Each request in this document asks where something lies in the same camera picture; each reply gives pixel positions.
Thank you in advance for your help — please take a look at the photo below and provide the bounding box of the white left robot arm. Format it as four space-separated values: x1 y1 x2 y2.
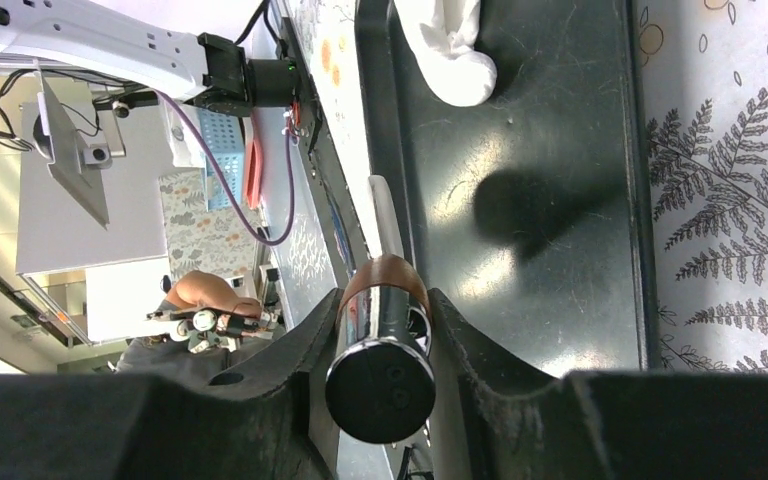
0 1 302 117

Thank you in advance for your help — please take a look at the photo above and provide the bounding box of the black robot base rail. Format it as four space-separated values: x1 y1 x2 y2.
278 1 368 286

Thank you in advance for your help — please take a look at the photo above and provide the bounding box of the person in background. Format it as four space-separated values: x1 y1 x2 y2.
115 270 286 386

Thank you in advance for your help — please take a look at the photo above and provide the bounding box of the black baking tray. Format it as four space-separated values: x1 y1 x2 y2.
355 1 659 376

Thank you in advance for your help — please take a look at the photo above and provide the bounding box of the white dough disc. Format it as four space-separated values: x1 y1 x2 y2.
394 0 497 107

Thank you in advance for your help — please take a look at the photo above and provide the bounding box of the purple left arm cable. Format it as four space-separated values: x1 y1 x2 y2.
155 89 298 248

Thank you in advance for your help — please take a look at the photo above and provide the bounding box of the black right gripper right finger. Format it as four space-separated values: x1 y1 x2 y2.
429 289 768 479

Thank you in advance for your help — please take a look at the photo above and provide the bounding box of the blue plastic basket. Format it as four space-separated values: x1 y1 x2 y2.
197 109 245 211

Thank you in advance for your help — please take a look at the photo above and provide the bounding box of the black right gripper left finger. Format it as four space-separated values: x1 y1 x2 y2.
0 289 342 479

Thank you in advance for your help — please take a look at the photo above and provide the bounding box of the metal dough scraper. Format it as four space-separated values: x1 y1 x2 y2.
325 175 436 444

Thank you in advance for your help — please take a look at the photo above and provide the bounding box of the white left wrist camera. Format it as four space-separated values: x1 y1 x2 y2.
33 70 115 228

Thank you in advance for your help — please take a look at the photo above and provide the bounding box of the pink plastic tray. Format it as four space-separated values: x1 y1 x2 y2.
243 120 264 210

